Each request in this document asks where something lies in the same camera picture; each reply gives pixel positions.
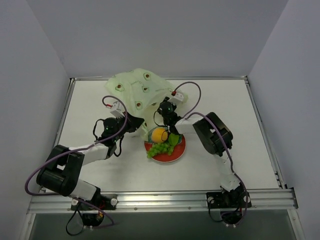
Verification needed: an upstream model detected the green fake starfruit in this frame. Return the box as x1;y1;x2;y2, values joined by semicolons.
167;133;180;147

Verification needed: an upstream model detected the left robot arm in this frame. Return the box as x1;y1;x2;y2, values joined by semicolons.
36;114;144;202

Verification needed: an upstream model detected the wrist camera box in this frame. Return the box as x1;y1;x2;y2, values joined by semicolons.
110;101;125;119
169;90;188;106

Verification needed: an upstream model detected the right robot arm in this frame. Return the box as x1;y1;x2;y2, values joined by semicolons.
157;99;247;194

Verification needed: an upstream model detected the green fake grape bunch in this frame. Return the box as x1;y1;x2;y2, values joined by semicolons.
146;142;174;159

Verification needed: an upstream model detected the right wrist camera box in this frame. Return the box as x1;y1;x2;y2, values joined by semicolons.
169;90;188;106

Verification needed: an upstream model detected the light green plastic bag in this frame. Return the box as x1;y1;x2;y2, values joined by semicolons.
104;68;176;141

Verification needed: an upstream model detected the aluminium front rail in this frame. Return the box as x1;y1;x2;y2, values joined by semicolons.
27;189;298;214

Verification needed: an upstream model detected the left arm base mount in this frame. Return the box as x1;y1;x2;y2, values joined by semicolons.
71;195;118;229

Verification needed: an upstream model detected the red and teal plate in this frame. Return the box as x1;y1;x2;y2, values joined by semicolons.
144;135;186;164

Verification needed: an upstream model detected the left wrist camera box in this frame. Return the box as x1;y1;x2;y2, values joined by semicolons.
110;101;125;119

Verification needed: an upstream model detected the orange fake peach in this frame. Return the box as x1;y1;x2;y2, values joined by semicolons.
151;127;168;144

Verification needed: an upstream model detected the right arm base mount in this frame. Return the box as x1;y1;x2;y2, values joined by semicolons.
206;191;252;228

